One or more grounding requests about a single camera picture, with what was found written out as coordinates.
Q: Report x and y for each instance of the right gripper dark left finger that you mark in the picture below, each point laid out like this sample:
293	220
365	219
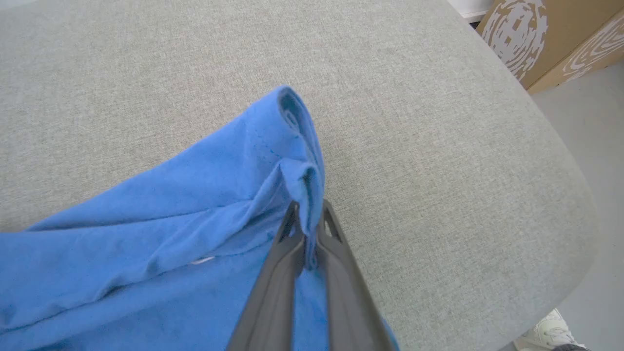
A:
273	302

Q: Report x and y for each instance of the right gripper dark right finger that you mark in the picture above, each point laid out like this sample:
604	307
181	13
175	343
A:
351	302

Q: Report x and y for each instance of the blue shirt with white sleeves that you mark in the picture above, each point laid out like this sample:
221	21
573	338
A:
170	234

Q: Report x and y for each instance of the grey fabric sofa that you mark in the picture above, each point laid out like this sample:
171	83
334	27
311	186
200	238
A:
414	170

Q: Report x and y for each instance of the white sneaker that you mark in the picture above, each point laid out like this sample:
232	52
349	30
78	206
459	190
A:
551	331

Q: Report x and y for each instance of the small printed cardboard box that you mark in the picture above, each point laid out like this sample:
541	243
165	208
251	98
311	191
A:
597	53

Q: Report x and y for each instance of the large printed cardboard box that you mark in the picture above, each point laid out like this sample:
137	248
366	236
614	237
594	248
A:
570	29

